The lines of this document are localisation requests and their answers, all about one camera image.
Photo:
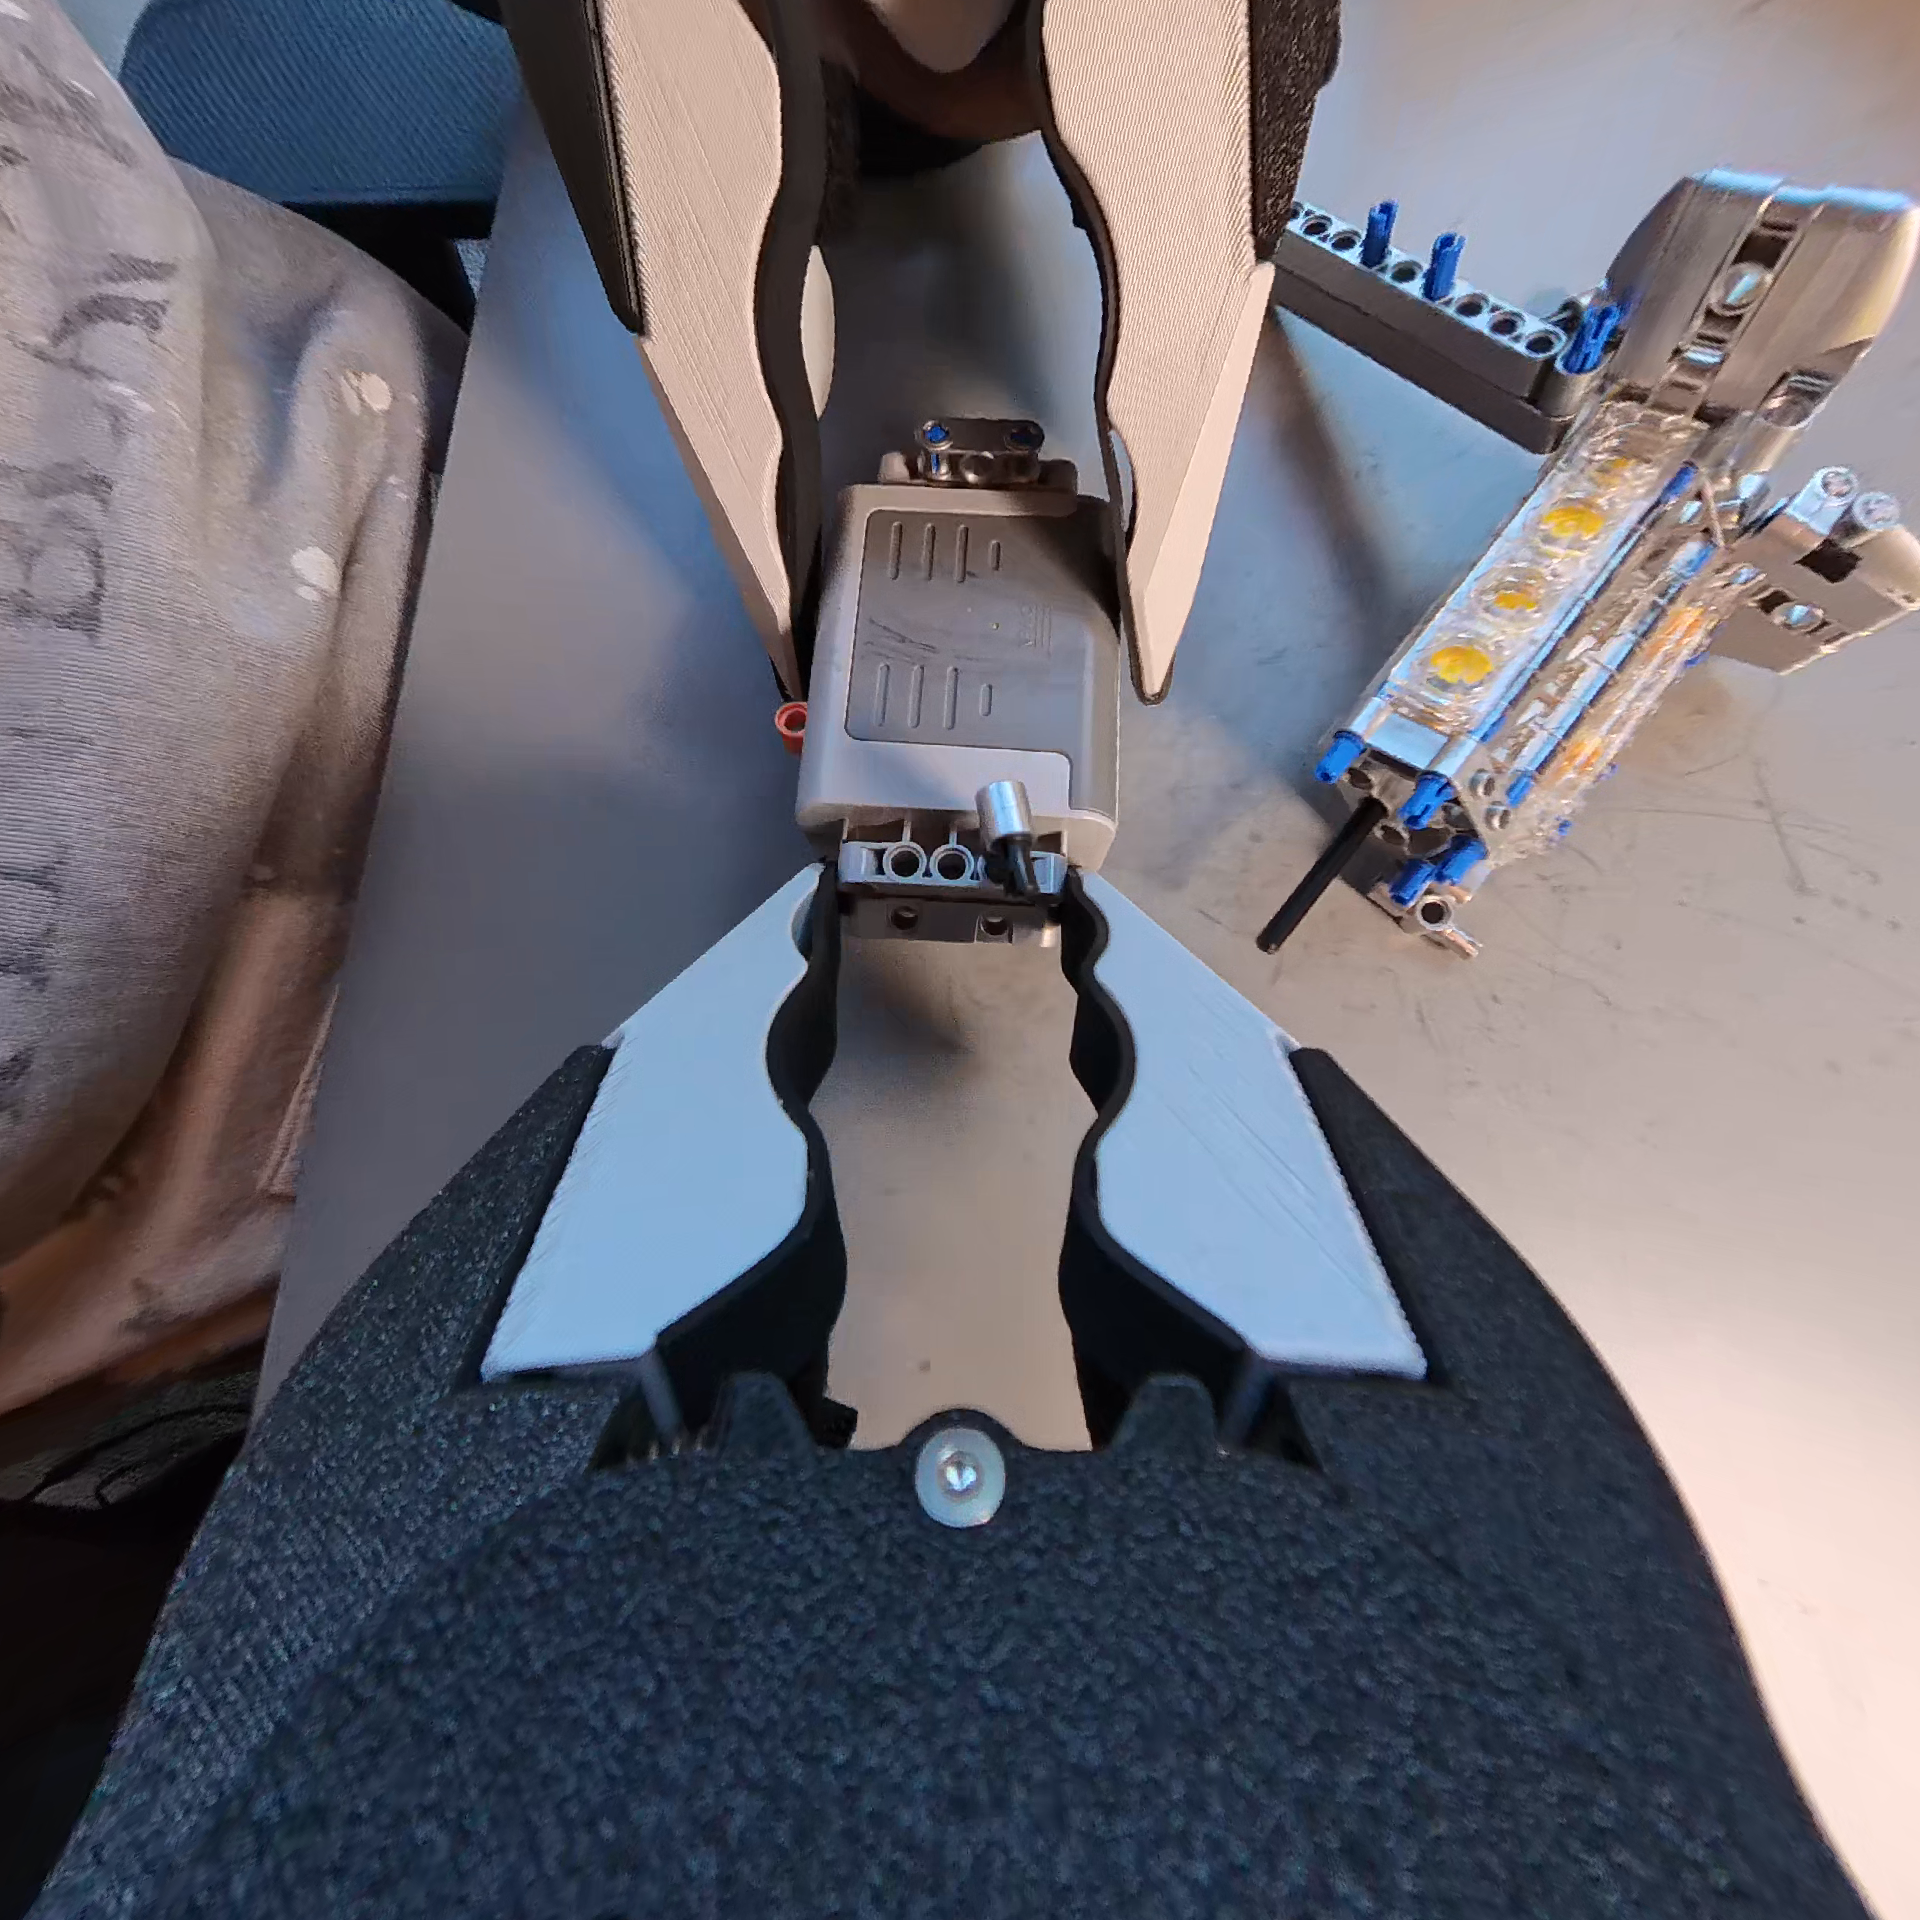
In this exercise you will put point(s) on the grey battery box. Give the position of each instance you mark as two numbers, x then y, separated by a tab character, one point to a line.
946	646

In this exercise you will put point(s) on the black office chair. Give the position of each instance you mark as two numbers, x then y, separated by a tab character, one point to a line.
331	106

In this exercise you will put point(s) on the black long connector pin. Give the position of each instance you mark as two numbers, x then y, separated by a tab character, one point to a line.
1038	865

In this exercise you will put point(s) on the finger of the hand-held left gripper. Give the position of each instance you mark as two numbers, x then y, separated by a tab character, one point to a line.
1186	241
707	211

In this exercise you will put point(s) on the toy engine model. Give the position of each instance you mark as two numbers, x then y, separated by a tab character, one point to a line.
1532	602

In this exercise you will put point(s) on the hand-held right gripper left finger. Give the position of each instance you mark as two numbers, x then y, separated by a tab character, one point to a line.
660	1201

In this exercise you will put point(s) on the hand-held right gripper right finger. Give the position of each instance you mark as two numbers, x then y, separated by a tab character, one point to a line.
1246	1201

